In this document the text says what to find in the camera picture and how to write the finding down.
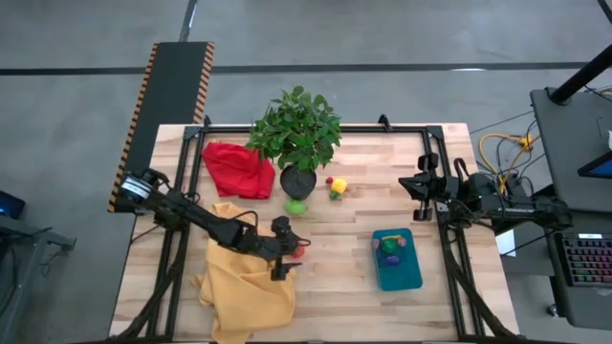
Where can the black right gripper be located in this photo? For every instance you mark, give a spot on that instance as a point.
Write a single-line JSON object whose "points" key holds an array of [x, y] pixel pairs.
{"points": [[442, 188]]}

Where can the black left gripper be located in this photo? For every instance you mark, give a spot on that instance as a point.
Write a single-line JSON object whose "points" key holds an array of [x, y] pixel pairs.
{"points": [[279, 248]]}

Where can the red toy tomato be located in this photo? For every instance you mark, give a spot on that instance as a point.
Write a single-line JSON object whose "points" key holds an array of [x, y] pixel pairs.
{"points": [[299, 251]]}

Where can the light green toy pear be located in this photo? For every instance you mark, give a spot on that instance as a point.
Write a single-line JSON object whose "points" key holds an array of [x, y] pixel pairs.
{"points": [[295, 207]]}

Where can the yellow toy banana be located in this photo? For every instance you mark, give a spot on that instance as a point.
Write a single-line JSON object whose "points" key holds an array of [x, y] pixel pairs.
{"points": [[392, 237]]}

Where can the pink toy garlic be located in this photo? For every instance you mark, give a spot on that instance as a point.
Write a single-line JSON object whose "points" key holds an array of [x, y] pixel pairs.
{"points": [[402, 241], [376, 244]]}

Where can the green toy bell pepper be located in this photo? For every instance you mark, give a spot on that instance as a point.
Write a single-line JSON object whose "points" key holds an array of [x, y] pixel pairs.
{"points": [[389, 246]]}

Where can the purple toy eggplant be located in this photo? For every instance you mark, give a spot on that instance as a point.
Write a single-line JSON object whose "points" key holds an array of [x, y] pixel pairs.
{"points": [[392, 261]]}

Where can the yellow toy pineapple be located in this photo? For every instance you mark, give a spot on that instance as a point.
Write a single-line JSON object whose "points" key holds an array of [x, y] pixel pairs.
{"points": [[339, 185]]}

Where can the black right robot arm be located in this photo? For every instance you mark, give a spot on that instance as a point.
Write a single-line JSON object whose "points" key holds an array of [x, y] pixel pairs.
{"points": [[516, 205]]}

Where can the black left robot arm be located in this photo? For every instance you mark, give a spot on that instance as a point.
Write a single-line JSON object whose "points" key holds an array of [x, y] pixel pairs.
{"points": [[210, 227]]}

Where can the blue plastic tupperware container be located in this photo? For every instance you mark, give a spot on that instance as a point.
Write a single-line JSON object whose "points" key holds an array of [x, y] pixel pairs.
{"points": [[401, 279]]}

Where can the yellow waffle cloth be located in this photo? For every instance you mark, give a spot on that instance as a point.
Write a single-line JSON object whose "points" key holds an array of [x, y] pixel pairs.
{"points": [[244, 296]]}

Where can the red cloth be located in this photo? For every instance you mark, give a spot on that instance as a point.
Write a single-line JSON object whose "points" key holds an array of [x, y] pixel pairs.
{"points": [[236, 169]]}

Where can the white paper sheet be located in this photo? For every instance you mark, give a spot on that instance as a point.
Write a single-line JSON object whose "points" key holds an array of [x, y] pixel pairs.
{"points": [[506, 243]]}

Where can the green potted plant black pot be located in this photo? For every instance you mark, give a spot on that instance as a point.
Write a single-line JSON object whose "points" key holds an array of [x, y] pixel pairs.
{"points": [[299, 129]]}

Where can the grey desk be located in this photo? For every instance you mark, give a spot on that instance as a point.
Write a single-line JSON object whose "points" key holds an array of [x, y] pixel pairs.
{"points": [[569, 143]]}

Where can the laptop with blue screen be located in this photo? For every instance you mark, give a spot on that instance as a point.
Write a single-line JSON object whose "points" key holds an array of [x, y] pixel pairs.
{"points": [[600, 168]]}

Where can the backlit keyboard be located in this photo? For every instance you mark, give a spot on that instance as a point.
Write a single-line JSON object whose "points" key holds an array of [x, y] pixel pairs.
{"points": [[590, 260]]}

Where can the black pole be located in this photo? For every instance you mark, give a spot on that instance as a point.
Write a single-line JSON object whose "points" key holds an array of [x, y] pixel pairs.
{"points": [[583, 71]]}

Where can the dark keyboard desk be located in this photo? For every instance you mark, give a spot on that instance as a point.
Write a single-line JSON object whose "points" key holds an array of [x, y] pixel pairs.
{"points": [[583, 306]]}

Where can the black hazard-striped floor mat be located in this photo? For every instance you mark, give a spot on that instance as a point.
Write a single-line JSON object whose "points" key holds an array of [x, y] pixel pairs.
{"points": [[167, 95]]}

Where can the dark device blue screen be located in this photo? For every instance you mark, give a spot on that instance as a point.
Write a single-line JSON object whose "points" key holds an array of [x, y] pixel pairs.
{"points": [[9, 205]]}

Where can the black frame clamp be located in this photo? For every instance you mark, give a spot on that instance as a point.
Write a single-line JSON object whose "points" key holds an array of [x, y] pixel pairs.
{"points": [[384, 119], [207, 119]]}

